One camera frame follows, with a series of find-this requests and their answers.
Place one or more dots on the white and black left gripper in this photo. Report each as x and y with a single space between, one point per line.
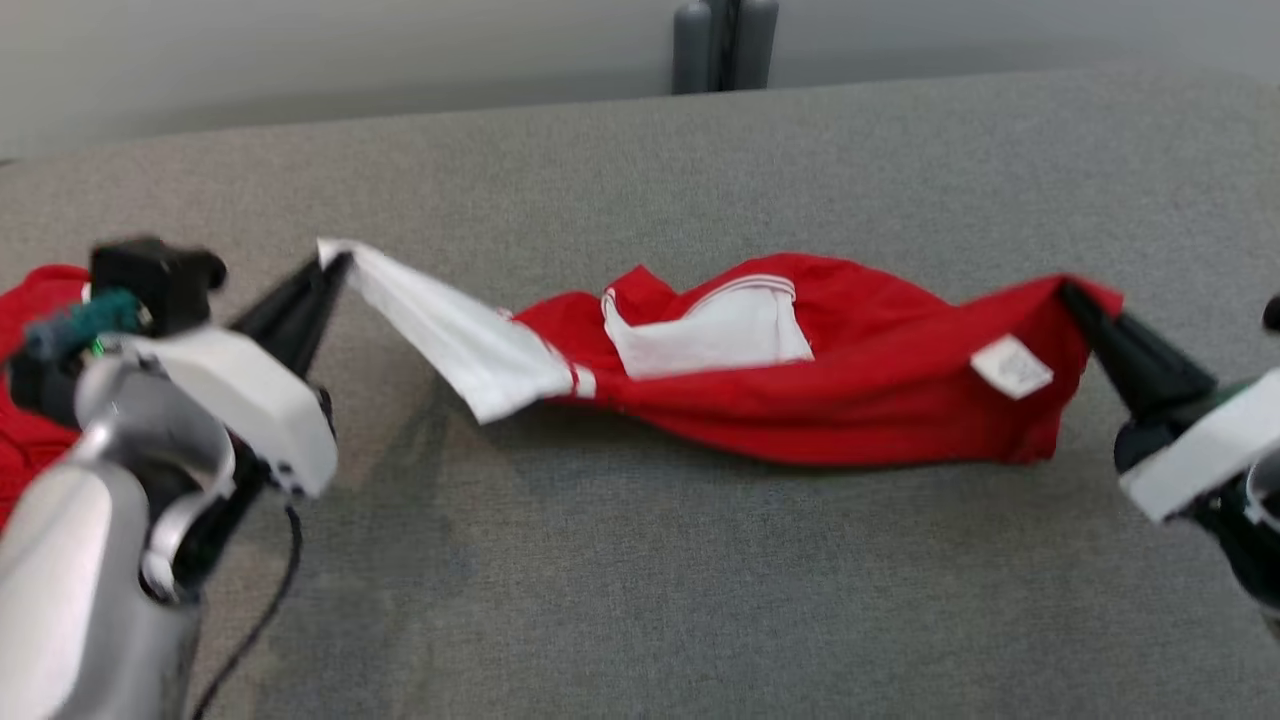
260 410

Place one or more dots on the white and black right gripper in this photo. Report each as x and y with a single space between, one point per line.
1210 450

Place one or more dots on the red jersey with white sleeves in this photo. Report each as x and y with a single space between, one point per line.
800 400

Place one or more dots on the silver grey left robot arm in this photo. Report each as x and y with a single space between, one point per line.
60 600

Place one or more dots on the red shorts with white panels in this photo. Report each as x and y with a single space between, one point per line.
30 450

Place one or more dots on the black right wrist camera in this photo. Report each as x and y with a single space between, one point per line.
1273 312

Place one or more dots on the teal left camera plug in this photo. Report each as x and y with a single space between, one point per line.
85 320

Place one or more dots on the grey metal partition post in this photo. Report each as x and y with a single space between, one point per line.
690 50

